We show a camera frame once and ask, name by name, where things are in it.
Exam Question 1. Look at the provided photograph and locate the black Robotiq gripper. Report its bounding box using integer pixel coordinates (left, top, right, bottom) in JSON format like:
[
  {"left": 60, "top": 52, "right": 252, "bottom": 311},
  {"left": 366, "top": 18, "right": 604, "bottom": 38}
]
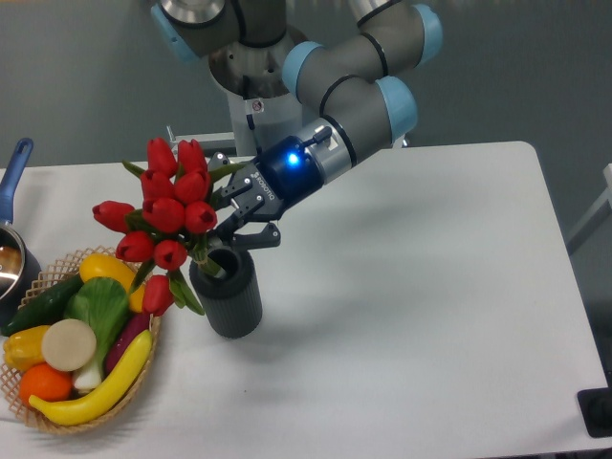
[{"left": 209, "top": 135, "right": 325, "bottom": 251}]

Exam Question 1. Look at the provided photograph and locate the red tulip bouquet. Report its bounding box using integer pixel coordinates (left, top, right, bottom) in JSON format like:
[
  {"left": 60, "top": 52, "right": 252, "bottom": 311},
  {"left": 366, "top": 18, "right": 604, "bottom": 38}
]
[{"left": 92, "top": 138, "right": 243, "bottom": 316}]

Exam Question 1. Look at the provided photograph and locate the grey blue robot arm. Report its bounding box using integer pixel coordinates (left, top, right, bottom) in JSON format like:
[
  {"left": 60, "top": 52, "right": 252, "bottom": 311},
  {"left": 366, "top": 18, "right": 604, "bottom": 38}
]
[{"left": 151, "top": 1, "right": 443, "bottom": 251}]

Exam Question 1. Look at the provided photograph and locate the dark grey ribbed vase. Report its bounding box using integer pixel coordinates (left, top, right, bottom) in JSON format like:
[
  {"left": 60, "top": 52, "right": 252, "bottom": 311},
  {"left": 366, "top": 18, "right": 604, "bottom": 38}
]
[{"left": 189, "top": 249, "right": 263, "bottom": 339}]

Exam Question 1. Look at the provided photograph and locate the yellow squash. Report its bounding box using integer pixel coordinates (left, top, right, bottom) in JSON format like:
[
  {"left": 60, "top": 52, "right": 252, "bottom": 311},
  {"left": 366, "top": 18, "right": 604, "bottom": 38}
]
[{"left": 78, "top": 252, "right": 144, "bottom": 314}]

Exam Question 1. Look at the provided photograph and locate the purple eggplant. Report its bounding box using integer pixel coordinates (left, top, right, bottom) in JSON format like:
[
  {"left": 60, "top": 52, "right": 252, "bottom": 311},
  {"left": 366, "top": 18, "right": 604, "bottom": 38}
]
[{"left": 104, "top": 313, "right": 150, "bottom": 375}]

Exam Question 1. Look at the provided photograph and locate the green bok choy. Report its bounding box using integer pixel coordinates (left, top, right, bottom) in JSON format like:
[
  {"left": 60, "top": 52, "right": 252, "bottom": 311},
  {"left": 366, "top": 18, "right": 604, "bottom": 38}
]
[{"left": 63, "top": 277, "right": 130, "bottom": 395}]

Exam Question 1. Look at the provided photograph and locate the woven wicker basket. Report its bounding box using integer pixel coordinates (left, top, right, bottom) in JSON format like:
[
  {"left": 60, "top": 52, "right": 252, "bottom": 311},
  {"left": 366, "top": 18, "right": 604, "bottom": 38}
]
[{"left": 1, "top": 247, "right": 162, "bottom": 435}]

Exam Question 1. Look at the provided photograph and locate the green cucumber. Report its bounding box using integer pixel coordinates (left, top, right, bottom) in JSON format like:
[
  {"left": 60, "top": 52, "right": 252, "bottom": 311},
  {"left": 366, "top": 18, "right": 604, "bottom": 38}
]
[{"left": 1, "top": 275, "right": 83, "bottom": 337}]

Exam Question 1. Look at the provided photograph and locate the beige round disc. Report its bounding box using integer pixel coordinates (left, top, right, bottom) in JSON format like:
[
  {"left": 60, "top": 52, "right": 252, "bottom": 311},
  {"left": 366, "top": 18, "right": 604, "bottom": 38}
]
[{"left": 41, "top": 318, "right": 97, "bottom": 372}]

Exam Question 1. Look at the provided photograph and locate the yellow bell pepper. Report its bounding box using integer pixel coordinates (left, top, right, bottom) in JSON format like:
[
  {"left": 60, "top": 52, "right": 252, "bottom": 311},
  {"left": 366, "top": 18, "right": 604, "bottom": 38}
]
[{"left": 3, "top": 325, "right": 51, "bottom": 372}]

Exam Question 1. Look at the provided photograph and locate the orange fruit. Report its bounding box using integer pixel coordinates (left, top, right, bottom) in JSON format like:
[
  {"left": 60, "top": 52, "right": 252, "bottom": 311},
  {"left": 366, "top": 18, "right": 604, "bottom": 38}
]
[{"left": 19, "top": 363, "right": 73, "bottom": 406}]

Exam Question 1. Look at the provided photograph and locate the yellow banana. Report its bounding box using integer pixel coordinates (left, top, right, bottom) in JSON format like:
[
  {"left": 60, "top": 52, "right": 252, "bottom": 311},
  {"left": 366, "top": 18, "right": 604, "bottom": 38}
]
[{"left": 30, "top": 330, "right": 153, "bottom": 426}]

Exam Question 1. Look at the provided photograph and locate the black device at table edge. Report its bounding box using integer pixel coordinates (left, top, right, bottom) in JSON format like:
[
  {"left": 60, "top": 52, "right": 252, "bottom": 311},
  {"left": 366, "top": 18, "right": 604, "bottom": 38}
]
[{"left": 577, "top": 387, "right": 611, "bottom": 438}]

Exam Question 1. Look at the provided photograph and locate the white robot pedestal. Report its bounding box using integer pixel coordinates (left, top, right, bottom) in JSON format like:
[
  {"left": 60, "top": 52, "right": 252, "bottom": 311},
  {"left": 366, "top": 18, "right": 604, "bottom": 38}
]
[{"left": 164, "top": 26, "right": 317, "bottom": 161}]

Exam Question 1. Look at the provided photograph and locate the blue handled saucepan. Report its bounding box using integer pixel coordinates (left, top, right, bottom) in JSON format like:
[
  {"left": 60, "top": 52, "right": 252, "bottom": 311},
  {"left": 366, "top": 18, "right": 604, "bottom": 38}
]
[{"left": 1, "top": 138, "right": 41, "bottom": 326}]

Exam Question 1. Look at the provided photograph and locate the white frame at right edge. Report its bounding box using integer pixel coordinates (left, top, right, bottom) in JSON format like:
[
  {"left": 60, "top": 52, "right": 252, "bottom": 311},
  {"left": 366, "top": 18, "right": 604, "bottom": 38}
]
[{"left": 565, "top": 164, "right": 611, "bottom": 256}]

